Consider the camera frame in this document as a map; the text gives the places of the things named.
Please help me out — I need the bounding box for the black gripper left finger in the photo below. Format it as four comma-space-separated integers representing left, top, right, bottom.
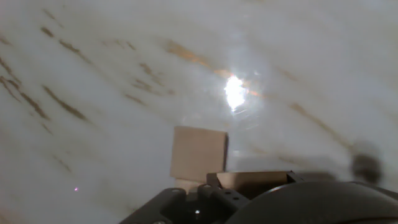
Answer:
119, 172, 250, 224

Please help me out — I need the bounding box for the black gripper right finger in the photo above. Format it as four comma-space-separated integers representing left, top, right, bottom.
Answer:
285, 170, 305, 183

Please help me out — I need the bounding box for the marble pattern board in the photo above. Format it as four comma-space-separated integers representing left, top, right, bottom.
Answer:
0, 0, 398, 224

